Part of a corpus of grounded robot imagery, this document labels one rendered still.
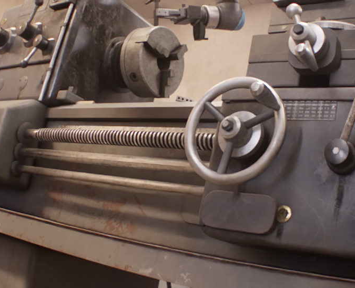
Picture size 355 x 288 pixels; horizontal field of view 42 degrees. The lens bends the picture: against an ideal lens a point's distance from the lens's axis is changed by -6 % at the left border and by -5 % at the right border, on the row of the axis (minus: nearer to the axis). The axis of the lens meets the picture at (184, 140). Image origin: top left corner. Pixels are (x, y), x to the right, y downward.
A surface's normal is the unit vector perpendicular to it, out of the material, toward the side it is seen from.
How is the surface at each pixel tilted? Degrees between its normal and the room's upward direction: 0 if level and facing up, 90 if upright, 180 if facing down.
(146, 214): 90
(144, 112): 90
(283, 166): 90
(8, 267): 90
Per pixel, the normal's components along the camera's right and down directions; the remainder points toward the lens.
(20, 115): 0.81, 0.04
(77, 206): -0.55, -0.32
